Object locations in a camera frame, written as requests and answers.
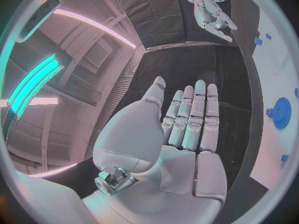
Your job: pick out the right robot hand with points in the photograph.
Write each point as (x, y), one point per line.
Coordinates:
(210, 15)

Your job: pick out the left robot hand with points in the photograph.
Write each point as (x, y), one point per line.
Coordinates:
(149, 134)

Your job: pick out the white task board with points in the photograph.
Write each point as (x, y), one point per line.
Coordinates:
(275, 97)

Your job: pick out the blue block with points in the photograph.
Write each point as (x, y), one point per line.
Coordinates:
(284, 158)
(258, 40)

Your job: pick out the blue plug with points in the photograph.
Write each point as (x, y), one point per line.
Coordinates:
(268, 35)

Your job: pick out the blue peg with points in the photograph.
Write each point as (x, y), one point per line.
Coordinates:
(269, 112)

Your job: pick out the blue cylinder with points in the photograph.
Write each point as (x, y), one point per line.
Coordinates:
(296, 92)

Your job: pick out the blue gear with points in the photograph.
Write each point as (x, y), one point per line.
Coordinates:
(282, 113)

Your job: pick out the glowing light bar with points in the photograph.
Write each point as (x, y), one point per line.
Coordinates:
(32, 85)

